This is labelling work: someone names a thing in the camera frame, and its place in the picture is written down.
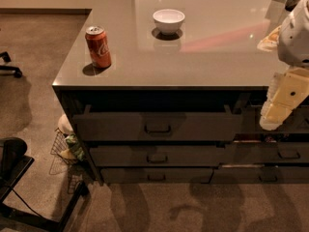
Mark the grey drawer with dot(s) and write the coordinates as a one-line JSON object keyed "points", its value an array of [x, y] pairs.
{"points": [[261, 175], [280, 152], [160, 155], [297, 122], [157, 126], [113, 175]]}

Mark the wire basket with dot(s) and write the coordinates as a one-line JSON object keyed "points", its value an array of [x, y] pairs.
{"points": [[62, 165]]}

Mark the white rounded object in basket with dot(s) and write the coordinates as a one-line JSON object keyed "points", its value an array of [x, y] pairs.
{"points": [[64, 125]]}

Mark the grey counter cabinet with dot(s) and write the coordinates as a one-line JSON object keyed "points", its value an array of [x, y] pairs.
{"points": [[211, 64]]}

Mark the white ceramic bowl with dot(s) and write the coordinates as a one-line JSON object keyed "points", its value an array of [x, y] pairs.
{"points": [[168, 21]]}

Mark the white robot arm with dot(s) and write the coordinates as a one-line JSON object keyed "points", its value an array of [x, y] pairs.
{"points": [[291, 38]]}

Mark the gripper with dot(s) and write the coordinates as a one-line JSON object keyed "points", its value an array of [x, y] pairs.
{"points": [[295, 40]]}

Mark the orange soda can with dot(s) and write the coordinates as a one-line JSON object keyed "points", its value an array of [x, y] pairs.
{"points": [[97, 43]]}

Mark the green patterned snack bag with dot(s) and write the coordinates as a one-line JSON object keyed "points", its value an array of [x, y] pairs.
{"points": [[75, 151]]}

